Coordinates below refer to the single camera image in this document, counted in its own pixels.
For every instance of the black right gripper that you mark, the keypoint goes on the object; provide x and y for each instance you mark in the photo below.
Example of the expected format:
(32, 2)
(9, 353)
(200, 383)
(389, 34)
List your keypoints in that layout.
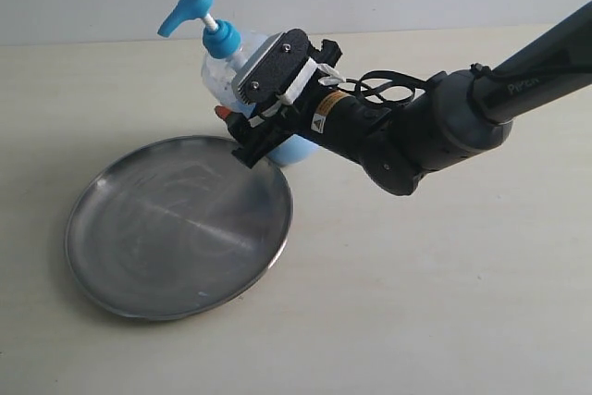
(339, 120)

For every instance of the blue pump soap bottle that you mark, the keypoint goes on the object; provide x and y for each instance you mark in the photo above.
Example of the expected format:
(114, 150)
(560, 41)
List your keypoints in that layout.
(227, 51)

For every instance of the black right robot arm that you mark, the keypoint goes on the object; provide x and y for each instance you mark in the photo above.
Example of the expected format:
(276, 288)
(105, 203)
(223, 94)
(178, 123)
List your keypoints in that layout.
(396, 127)

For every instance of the round stainless steel plate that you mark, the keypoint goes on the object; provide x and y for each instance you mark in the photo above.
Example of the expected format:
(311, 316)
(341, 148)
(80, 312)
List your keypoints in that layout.
(177, 228)

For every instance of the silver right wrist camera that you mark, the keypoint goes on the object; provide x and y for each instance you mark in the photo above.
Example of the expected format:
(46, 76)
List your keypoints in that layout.
(272, 67)

